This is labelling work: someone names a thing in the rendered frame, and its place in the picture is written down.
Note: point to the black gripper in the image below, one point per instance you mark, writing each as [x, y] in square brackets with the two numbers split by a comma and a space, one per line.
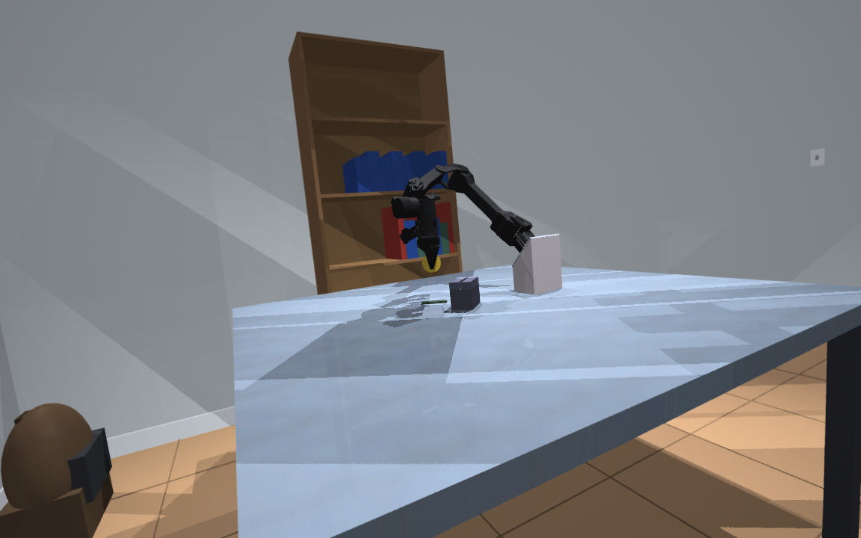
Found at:
[429, 242]

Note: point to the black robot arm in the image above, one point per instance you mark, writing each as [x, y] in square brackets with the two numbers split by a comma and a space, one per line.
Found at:
[414, 203]

